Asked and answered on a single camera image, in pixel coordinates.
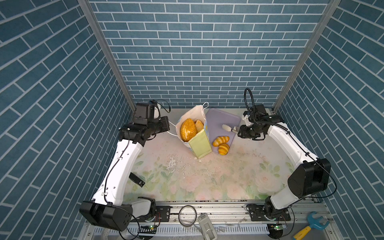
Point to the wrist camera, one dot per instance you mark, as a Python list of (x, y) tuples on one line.
[(158, 106), (246, 120)]

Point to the sesame oval bread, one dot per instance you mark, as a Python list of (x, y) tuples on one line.
[(188, 130)]

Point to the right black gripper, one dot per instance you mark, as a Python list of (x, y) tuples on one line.
[(243, 133)]

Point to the white metal tongs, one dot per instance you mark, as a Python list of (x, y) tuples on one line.
[(230, 129)]

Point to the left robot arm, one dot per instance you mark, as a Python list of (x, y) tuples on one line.
[(106, 208)]

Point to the striped croissant roll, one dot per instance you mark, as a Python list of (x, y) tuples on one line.
[(220, 140)]

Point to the black clip on mat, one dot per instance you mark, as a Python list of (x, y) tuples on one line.
[(134, 178)]

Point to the paper bag with floral sides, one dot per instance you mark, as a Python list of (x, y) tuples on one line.
[(200, 144)]

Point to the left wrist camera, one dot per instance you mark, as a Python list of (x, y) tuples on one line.
[(158, 106)]

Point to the triangular toast bread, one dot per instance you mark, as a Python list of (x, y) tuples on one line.
[(199, 125)]

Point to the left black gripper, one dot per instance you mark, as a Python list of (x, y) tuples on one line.
[(164, 122)]

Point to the striped round roll near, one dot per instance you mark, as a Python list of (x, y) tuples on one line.
[(223, 149)]

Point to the grey handheld device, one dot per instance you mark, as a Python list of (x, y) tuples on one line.
[(207, 228)]

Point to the lilac plastic tray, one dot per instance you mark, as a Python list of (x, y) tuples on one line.
[(221, 123)]

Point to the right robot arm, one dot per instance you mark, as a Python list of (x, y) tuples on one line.
[(310, 176)]

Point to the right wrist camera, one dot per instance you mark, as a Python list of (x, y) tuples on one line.
[(246, 120)]

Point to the floral table mat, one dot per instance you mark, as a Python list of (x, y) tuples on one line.
[(252, 170)]

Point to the blue yellow toy wrench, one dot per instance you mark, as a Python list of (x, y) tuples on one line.
[(314, 223)]

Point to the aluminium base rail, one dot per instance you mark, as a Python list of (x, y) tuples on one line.
[(231, 220)]

